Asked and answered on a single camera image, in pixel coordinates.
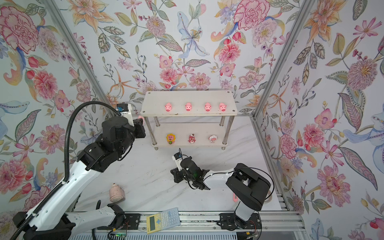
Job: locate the pink white round figurine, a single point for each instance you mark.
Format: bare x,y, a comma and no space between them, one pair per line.
213,139

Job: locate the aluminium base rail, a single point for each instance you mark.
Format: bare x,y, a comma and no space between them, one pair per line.
208,221

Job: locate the pink bear with yellow flower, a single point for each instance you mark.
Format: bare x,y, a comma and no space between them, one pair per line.
171,139

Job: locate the pink utility knife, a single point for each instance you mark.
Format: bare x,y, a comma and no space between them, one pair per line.
235,198

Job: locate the yellow blue calculator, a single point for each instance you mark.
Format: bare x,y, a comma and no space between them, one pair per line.
162,221

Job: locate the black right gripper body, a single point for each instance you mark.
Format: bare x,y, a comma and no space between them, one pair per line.
181,176

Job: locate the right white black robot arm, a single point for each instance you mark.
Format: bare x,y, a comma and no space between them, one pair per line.
251,188

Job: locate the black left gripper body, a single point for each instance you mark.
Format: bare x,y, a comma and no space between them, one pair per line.
139,133

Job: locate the dark pink strawberry bear toy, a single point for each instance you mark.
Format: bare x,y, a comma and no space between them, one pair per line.
192,138

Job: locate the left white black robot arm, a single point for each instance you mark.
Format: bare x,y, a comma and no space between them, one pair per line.
50,220

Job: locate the pink ceramic jar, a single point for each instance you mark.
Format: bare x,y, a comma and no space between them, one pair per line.
116,193

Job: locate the white two-tier shelf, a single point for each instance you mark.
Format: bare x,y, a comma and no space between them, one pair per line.
182,123

